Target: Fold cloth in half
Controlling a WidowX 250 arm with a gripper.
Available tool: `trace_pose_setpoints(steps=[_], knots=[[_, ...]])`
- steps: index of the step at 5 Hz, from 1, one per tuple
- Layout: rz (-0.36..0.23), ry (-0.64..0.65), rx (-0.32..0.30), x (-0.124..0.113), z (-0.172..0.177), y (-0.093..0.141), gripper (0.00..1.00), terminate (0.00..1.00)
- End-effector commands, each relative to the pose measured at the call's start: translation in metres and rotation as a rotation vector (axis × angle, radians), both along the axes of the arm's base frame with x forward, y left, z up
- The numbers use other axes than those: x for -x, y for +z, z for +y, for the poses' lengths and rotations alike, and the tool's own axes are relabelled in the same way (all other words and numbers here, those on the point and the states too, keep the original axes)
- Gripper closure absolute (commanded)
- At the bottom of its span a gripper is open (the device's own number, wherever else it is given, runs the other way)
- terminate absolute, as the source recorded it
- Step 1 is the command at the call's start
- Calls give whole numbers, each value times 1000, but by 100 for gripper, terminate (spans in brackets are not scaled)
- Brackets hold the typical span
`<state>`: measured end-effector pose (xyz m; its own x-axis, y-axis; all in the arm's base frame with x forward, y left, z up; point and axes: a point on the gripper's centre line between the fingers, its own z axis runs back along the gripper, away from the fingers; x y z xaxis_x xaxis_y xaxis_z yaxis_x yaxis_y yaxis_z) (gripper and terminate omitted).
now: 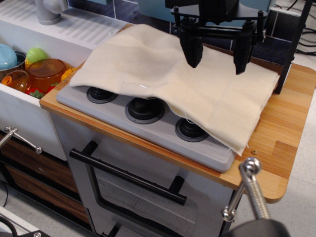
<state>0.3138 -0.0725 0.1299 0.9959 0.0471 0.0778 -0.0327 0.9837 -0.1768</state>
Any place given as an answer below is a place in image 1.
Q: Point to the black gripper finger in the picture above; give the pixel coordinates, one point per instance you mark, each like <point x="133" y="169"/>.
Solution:
<point x="191" y="48"/>
<point x="243" y="53"/>

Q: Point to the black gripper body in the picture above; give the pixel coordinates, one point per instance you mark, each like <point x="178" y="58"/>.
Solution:
<point x="226" y="19"/>

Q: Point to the cream folded cloth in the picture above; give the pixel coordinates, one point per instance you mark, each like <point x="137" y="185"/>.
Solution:
<point x="144" y="62"/>

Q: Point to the black burner knob middle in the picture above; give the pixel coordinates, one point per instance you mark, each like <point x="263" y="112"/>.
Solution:
<point x="144" y="111"/>

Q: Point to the black burner knob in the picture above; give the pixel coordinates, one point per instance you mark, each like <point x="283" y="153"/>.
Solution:
<point x="144" y="111"/>
<point x="100" y="96"/>
<point x="189" y="131"/>

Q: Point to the grey toy stove top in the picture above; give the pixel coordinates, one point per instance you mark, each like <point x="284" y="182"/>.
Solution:
<point x="209" y="152"/>

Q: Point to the black burner knob right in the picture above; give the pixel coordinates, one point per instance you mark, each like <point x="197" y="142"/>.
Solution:
<point x="189" y="131"/>

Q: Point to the black burner knob left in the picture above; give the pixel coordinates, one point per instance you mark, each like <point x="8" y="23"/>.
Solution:
<point x="100" y="96"/>

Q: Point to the white toy sink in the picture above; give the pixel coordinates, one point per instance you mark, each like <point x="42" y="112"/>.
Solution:
<point x="70" y="38"/>

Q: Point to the metal clamp screw right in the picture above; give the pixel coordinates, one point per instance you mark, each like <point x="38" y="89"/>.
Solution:
<point x="249" y="169"/>

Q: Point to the grey toy faucet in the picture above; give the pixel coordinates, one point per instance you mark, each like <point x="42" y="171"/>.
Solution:
<point x="49" y="11"/>

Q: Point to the orange transparent pot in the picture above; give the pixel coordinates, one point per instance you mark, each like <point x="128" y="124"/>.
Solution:
<point x="46" y="73"/>

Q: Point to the red toy strawberry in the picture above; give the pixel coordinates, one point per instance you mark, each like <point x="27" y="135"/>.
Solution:
<point x="38" y="93"/>

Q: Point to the grey toy oven door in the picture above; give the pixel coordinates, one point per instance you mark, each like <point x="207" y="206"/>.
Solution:
<point x="121" y="184"/>

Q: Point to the small orange transparent cup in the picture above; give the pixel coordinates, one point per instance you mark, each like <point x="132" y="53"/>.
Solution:
<point x="19" y="80"/>

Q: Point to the light blue bowl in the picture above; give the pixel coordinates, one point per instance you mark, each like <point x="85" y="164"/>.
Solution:
<point x="8" y="57"/>

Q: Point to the wooden drawer cabinet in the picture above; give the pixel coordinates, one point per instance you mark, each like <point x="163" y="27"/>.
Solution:
<point x="43" y="178"/>

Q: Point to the black vertical post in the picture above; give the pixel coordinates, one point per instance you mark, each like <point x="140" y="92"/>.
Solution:
<point x="294" y="43"/>

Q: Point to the black oven door handle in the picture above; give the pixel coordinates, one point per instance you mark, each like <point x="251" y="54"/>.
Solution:
<point x="172" y="193"/>

